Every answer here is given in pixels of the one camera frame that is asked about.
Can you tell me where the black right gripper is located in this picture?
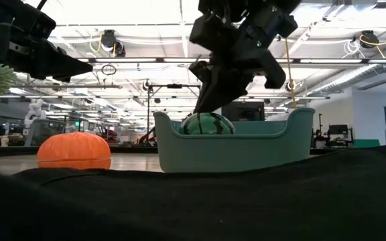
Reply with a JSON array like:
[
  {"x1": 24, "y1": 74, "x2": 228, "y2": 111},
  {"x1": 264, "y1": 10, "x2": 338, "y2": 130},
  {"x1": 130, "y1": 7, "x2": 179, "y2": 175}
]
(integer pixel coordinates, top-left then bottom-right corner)
[{"x1": 188, "y1": 6, "x2": 300, "y2": 114}]

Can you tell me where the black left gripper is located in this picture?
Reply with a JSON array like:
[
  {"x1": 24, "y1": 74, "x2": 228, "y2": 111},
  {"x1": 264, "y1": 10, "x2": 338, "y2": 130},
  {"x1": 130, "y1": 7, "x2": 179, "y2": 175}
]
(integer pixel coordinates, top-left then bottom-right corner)
[{"x1": 0, "y1": 21, "x2": 94, "y2": 84}]

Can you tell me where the green striped toy watermelon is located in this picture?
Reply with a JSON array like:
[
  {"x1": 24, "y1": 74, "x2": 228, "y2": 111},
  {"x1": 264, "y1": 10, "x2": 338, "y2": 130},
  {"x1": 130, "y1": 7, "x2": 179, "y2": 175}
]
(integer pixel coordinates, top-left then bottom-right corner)
[{"x1": 178, "y1": 112, "x2": 236, "y2": 135}]

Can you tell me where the orange toy fruit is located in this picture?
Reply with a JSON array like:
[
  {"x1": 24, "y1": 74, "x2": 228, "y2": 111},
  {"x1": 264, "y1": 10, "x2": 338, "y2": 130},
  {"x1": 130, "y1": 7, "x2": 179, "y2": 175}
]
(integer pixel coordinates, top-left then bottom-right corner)
[{"x1": 36, "y1": 131, "x2": 113, "y2": 170}]

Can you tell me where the black monitor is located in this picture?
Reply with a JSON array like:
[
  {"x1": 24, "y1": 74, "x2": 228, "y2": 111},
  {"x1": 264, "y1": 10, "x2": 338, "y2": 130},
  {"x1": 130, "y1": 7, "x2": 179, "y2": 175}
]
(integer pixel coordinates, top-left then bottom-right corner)
[{"x1": 221, "y1": 101, "x2": 266, "y2": 122}]

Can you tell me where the white robot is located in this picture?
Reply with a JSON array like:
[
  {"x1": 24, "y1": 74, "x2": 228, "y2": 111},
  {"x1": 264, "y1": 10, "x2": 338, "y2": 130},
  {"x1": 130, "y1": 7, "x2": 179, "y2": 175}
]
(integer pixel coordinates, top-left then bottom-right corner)
[{"x1": 23, "y1": 98, "x2": 47, "y2": 131}]

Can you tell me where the grey cart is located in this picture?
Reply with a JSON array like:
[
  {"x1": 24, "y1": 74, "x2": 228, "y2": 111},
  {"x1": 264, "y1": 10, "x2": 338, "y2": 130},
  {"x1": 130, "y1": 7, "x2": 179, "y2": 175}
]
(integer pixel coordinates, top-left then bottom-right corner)
[{"x1": 24, "y1": 118, "x2": 67, "y2": 147}]

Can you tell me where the teal plastic container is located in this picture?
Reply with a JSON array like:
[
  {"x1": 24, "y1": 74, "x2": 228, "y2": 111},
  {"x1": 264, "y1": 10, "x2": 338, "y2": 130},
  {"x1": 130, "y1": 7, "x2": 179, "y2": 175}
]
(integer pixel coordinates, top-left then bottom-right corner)
[{"x1": 153, "y1": 107, "x2": 316, "y2": 173}]

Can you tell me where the black folded cloth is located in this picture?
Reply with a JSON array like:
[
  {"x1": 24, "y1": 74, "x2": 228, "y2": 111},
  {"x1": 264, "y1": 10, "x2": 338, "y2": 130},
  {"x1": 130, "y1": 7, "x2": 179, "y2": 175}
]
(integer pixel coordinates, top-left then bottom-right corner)
[{"x1": 0, "y1": 129, "x2": 386, "y2": 241}]

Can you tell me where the black equipment stand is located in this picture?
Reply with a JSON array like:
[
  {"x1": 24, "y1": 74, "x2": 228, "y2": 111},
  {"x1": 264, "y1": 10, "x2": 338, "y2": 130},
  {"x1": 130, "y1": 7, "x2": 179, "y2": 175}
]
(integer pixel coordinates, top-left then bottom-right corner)
[{"x1": 326, "y1": 124, "x2": 355, "y2": 147}]

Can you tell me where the green box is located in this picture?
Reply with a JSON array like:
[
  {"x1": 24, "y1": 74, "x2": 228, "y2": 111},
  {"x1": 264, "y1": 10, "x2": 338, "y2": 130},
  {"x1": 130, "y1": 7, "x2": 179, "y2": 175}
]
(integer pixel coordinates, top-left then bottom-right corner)
[{"x1": 352, "y1": 139, "x2": 381, "y2": 149}]

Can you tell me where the black stand frame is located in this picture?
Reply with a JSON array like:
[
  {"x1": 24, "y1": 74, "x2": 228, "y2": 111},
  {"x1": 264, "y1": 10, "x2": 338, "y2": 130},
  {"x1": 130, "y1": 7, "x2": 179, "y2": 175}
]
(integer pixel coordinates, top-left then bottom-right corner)
[{"x1": 145, "y1": 82, "x2": 202, "y2": 137}]

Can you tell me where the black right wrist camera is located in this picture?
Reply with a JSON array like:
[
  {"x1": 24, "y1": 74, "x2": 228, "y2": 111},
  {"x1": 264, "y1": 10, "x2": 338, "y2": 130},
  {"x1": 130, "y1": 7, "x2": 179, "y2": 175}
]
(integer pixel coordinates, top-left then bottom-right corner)
[{"x1": 188, "y1": 15, "x2": 224, "y2": 51}]

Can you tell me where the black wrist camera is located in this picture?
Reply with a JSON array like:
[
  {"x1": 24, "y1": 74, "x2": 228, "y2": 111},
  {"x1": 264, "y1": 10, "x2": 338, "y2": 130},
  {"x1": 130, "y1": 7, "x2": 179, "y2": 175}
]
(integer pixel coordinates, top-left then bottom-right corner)
[
  {"x1": 13, "y1": 2, "x2": 57, "y2": 40},
  {"x1": 188, "y1": 15, "x2": 224, "y2": 51}
]

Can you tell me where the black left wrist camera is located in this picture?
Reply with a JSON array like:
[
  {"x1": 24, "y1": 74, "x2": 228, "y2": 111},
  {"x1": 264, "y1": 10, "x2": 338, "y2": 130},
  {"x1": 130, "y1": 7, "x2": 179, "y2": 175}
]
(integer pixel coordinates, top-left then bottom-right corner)
[{"x1": 13, "y1": 2, "x2": 57, "y2": 40}]

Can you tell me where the black ceiling cable reel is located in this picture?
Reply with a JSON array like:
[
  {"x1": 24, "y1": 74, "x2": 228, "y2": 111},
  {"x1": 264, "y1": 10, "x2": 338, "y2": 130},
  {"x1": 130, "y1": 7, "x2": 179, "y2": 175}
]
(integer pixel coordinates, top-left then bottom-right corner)
[
  {"x1": 359, "y1": 29, "x2": 380, "y2": 50},
  {"x1": 99, "y1": 29, "x2": 127, "y2": 58}
]

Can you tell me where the yellow hanging power cable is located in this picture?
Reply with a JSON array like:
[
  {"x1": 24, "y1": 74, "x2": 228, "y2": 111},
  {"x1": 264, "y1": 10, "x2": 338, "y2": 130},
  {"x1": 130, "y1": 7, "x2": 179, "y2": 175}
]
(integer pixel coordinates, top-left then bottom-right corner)
[{"x1": 284, "y1": 37, "x2": 298, "y2": 108}]

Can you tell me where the black aluminium table frame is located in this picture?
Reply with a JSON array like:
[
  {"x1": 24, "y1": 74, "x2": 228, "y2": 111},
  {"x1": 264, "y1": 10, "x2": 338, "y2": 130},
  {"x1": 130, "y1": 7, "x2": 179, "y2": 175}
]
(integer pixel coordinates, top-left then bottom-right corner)
[{"x1": 0, "y1": 145, "x2": 331, "y2": 159}]

